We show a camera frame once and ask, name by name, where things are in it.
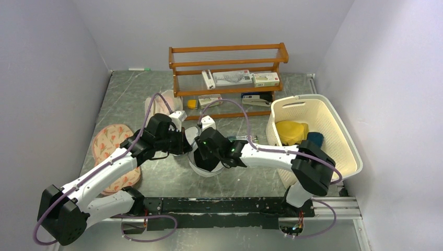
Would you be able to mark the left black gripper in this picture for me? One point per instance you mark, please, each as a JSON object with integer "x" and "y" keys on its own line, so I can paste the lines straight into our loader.
{"x": 183, "y": 146}

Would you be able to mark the round white mesh laundry bag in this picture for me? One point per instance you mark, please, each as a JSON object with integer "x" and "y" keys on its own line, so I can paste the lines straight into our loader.
{"x": 191, "y": 133}

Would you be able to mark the black garment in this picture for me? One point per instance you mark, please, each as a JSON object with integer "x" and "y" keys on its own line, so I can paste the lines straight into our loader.
{"x": 208, "y": 164}

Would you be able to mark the yellow bra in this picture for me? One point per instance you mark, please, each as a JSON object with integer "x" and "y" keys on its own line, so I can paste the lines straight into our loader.
{"x": 291, "y": 133}

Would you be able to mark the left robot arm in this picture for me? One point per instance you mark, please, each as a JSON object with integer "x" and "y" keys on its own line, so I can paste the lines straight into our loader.
{"x": 68, "y": 211}

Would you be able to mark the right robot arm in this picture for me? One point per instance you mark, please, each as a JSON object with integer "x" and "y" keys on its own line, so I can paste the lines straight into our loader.
{"x": 212, "y": 153}

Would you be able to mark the pink mesh laundry bag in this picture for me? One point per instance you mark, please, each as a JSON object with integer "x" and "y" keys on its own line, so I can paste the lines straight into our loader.
{"x": 159, "y": 106}

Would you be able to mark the cream plastic laundry basket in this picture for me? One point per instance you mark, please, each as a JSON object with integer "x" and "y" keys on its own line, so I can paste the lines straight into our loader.
{"x": 318, "y": 113}

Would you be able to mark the yellow small block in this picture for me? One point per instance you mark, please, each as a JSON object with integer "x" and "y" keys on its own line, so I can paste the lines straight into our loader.
{"x": 192, "y": 104}

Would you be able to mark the small white box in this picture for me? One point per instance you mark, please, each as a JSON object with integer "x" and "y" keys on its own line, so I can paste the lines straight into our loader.
{"x": 209, "y": 100}

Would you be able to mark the coloured marker pack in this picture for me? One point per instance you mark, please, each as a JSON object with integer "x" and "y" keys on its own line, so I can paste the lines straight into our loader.
{"x": 254, "y": 138}

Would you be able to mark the floral pink oval pad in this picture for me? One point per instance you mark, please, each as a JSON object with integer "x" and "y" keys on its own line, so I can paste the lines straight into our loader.
{"x": 105, "y": 143}

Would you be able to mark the orange wooden shelf rack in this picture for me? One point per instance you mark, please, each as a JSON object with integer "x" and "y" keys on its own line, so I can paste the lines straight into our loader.
{"x": 187, "y": 64}

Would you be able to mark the green white marker pen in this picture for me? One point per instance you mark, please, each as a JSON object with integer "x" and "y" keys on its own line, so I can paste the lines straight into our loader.
{"x": 139, "y": 69}

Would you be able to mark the flat white patterned box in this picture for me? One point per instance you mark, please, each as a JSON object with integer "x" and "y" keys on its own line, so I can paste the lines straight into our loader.
{"x": 232, "y": 78}

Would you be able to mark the blue white stapler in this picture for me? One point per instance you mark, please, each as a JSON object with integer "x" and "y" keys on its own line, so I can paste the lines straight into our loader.
{"x": 263, "y": 99}

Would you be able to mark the green white box on shelf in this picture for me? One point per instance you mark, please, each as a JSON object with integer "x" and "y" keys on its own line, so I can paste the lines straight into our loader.
{"x": 265, "y": 79}

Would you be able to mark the dark blue garment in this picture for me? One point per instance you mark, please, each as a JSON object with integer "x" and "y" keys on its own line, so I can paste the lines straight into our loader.
{"x": 316, "y": 137}

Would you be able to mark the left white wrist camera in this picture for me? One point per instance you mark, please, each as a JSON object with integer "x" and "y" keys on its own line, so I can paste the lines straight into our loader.
{"x": 177, "y": 118}

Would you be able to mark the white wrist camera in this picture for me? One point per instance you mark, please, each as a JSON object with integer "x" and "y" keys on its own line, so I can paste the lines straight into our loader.
{"x": 205, "y": 123}
{"x": 177, "y": 118}

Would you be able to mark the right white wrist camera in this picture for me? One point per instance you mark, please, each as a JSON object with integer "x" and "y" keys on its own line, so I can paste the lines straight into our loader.
{"x": 205, "y": 123}

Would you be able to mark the black base frame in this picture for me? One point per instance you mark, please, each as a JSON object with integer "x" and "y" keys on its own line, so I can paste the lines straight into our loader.
{"x": 204, "y": 213}

